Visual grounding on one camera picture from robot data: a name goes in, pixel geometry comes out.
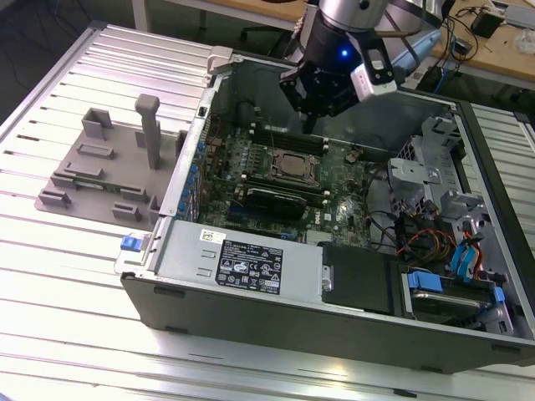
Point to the thin metal locking lever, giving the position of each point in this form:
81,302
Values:
272,135

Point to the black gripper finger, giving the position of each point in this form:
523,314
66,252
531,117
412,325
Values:
310,124

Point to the black graphics card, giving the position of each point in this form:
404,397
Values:
276,204

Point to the silver power supply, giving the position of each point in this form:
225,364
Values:
188,250

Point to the green RAM stick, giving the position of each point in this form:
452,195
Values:
100,184

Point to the silver metal drive cage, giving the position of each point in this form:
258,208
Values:
411,171

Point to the blue disk carrier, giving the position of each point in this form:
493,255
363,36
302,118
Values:
424,280

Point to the CPU socket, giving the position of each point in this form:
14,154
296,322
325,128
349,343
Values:
294,180

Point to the green motherboard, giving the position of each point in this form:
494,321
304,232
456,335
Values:
347,209

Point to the blue case latch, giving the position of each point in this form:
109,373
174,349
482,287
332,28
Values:
129,244

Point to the small black box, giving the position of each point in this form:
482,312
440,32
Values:
487,23

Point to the black plastic cover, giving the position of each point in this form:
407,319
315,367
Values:
359,280

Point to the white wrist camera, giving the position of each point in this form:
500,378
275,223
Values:
372,85

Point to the silver hard disk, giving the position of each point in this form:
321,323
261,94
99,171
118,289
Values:
447,303

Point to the wooden desk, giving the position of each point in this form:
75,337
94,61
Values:
501,58

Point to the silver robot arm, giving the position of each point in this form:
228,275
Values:
347,12

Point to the grey flat device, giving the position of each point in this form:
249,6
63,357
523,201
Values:
520,16

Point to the grey plastic parts rack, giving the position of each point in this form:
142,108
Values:
125,167

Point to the black open PC case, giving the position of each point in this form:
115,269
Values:
251,317

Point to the silver square CPU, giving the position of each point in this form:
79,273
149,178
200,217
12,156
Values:
293,164

